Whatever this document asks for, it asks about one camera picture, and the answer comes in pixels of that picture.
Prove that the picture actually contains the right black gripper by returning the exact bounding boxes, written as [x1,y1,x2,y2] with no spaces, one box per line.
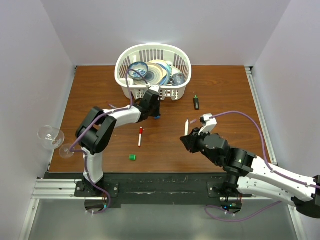
[180,126,221,166]

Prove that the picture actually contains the white blue marker pen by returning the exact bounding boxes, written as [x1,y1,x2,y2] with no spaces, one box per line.
[184,119,190,136]

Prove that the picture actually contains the white red marker pen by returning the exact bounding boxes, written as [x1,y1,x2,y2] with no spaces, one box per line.
[138,132,142,148]

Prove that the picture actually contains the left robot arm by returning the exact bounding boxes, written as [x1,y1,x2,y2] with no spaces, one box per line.
[70,85,161,196]

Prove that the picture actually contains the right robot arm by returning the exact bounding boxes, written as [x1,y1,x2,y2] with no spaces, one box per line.
[180,128,320,219]

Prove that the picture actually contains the green pen cap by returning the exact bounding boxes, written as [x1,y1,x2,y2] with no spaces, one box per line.
[129,154,137,161]

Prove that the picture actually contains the beige swirl plate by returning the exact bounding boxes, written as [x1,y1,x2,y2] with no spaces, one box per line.
[135,62,166,86]

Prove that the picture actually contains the grey patterned mug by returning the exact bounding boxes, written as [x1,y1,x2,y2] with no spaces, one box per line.
[169,73,185,86]

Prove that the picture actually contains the blue white porcelain bowl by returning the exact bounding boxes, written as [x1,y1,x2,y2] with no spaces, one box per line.
[128,61,149,80]

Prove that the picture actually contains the blue rimmed plate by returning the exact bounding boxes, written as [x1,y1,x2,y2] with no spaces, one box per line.
[157,60,172,86]

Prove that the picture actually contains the black green highlighter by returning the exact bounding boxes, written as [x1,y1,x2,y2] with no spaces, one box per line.
[193,95,200,110]

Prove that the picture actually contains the white plastic dish basket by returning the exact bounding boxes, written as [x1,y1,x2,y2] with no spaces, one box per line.
[114,43,192,101]

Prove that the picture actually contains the clear wine glass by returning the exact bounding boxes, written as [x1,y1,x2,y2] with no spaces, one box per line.
[37,125,74,159]

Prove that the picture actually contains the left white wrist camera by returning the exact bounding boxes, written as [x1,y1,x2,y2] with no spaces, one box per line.
[147,85,161,94]

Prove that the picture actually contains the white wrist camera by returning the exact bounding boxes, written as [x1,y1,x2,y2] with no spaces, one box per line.
[147,85,161,94]
[199,113,218,135]

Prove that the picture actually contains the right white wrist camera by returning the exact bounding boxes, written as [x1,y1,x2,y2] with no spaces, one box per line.
[199,113,218,135]

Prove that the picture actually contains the aluminium frame rail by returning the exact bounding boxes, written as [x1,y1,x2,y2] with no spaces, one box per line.
[244,66,278,166]

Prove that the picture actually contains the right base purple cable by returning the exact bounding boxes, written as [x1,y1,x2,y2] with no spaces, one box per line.
[204,201,282,223]

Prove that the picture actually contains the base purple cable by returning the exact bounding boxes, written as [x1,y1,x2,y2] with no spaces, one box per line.
[84,184,115,215]
[204,201,282,223]

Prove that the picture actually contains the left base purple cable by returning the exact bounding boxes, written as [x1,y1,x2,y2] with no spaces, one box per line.
[84,184,115,215]

